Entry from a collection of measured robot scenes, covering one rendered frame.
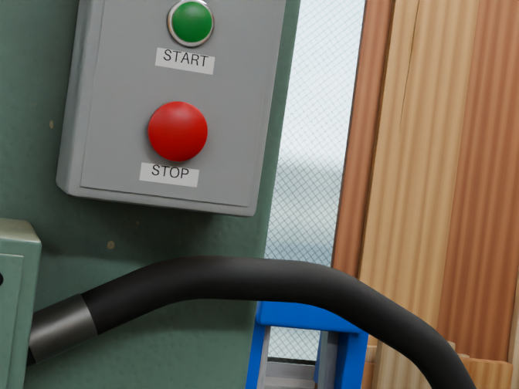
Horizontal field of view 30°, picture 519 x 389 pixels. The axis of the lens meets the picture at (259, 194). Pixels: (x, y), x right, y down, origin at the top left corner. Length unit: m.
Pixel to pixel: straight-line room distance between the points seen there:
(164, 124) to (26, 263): 0.09
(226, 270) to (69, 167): 0.10
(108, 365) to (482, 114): 1.55
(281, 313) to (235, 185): 0.83
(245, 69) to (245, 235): 0.11
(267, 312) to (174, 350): 0.75
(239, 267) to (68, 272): 0.10
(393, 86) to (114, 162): 1.47
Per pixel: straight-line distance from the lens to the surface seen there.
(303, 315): 1.34
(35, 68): 0.55
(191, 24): 0.49
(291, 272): 0.54
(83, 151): 0.49
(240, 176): 0.50
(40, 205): 0.55
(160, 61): 0.49
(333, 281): 0.55
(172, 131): 0.48
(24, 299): 0.47
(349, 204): 1.92
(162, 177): 0.49
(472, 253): 2.03
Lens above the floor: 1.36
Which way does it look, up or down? 3 degrees down
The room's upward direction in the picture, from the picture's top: 8 degrees clockwise
